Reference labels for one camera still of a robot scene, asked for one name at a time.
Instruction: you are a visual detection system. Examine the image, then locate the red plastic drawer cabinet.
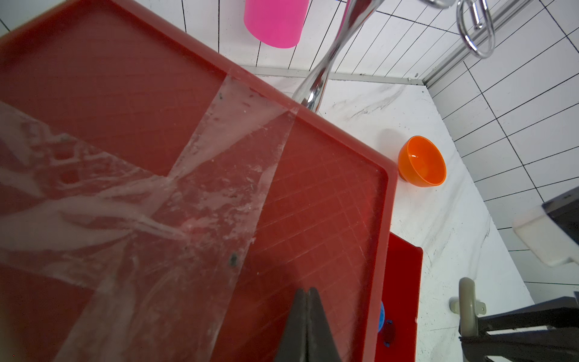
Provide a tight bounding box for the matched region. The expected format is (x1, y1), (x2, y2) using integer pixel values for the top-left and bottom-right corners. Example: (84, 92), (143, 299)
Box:
(1, 1), (397, 361)

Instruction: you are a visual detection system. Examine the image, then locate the pink plastic goblet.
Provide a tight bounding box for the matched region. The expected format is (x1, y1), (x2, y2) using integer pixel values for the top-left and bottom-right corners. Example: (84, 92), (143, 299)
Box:
(244, 0), (310, 49)

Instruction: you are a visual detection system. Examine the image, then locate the orange plastic bowl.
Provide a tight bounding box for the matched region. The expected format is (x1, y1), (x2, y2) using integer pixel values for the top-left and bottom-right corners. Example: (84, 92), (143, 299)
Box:
(397, 136), (447, 188)

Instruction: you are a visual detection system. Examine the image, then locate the red drawer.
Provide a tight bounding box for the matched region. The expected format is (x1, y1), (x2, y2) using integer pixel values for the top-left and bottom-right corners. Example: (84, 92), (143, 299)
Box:
(375, 233), (423, 362)

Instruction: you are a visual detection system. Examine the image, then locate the olive fruit knife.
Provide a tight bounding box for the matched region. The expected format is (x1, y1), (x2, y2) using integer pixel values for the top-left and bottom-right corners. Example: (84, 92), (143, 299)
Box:
(449, 278), (487, 337)

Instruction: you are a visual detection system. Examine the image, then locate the blue drawer knob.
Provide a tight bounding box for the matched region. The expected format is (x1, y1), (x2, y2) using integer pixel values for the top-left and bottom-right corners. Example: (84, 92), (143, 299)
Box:
(378, 303), (385, 332)

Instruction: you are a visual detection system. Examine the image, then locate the silver wire cup rack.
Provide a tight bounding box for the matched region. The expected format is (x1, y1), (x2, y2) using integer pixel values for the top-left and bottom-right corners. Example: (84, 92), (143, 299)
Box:
(293, 0), (496, 113)

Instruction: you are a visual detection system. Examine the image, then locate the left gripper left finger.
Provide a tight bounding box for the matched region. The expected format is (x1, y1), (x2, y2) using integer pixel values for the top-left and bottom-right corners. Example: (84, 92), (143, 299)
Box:
(274, 289), (308, 362)

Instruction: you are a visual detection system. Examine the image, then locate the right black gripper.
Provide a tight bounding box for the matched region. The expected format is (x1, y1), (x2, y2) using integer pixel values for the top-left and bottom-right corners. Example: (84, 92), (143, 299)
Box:
(460, 189), (578, 361)

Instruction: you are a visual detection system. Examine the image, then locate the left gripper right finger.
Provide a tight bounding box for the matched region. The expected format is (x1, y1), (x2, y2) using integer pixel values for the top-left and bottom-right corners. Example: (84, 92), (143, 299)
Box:
(307, 288), (342, 362)

